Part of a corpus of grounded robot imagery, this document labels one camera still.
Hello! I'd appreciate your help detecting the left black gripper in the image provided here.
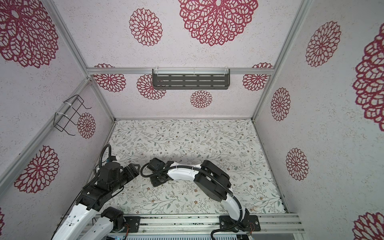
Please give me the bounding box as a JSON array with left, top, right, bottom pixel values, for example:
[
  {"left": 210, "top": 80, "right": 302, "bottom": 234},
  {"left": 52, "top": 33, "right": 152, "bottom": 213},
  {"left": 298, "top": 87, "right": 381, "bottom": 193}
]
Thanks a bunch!
[{"left": 110, "top": 162, "right": 140, "bottom": 194}]

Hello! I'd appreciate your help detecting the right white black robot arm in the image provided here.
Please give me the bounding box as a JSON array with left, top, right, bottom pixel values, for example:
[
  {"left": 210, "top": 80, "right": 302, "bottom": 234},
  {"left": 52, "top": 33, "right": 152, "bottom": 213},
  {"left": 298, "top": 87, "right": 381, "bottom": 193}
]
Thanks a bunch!
[{"left": 140, "top": 158, "right": 261, "bottom": 234}]

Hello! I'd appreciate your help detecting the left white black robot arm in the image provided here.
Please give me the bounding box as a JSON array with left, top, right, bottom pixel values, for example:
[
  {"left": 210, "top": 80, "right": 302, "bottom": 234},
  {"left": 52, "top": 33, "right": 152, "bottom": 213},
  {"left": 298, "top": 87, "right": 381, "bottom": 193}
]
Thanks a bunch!
[{"left": 53, "top": 162, "right": 140, "bottom": 240}]

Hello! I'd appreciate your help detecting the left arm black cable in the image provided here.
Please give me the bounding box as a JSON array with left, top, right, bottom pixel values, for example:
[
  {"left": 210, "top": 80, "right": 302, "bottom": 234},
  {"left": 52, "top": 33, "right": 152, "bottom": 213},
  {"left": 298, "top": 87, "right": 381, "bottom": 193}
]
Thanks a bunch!
[{"left": 50, "top": 143, "right": 125, "bottom": 240}]

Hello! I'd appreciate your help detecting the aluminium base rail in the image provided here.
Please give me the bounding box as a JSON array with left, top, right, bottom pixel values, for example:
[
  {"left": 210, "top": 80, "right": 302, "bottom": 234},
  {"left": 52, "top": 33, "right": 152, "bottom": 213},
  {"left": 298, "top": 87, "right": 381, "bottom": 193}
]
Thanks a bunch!
[{"left": 53, "top": 213, "right": 305, "bottom": 238}]

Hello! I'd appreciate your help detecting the black wire wall rack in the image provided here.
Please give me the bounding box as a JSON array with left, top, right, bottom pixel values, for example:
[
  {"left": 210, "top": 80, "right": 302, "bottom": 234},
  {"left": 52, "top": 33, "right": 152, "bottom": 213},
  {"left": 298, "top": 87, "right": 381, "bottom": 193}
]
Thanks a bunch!
[{"left": 53, "top": 95, "right": 91, "bottom": 136}]

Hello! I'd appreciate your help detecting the grey slotted wall shelf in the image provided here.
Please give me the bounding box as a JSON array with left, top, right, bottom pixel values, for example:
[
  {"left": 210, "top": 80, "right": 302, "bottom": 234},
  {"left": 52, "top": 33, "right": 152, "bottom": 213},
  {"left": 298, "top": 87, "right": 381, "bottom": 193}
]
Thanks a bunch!
[{"left": 152, "top": 69, "right": 231, "bottom": 90}]

